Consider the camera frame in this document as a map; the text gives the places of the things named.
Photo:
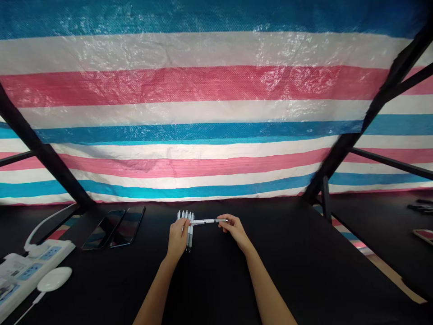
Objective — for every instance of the person's left hand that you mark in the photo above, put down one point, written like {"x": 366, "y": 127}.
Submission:
{"x": 177, "y": 238}

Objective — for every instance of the person's right hand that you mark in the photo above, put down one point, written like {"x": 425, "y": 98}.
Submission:
{"x": 236, "y": 232}

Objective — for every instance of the person's left fingers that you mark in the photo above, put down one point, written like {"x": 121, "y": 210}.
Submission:
{"x": 183, "y": 222}

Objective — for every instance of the black smartphone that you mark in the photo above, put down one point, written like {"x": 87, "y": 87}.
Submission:
{"x": 103, "y": 231}
{"x": 130, "y": 225}

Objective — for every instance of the striped blue red white tarpaulin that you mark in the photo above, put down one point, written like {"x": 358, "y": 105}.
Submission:
{"x": 209, "y": 111}

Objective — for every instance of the white round charging pad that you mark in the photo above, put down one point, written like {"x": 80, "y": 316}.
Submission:
{"x": 55, "y": 277}

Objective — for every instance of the white power strip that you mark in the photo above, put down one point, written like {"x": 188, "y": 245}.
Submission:
{"x": 30, "y": 271}

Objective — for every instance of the bunch of black pens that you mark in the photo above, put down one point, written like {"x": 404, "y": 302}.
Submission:
{"x": 421, "y": 206}

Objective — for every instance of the smartphone with pale case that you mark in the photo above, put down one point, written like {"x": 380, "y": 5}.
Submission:
{"x": 423, "y": 236}

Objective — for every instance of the black metal frame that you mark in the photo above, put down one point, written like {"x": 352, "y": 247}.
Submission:
{"x": 40, "y": 145}
{"x": 358, "y": 118}

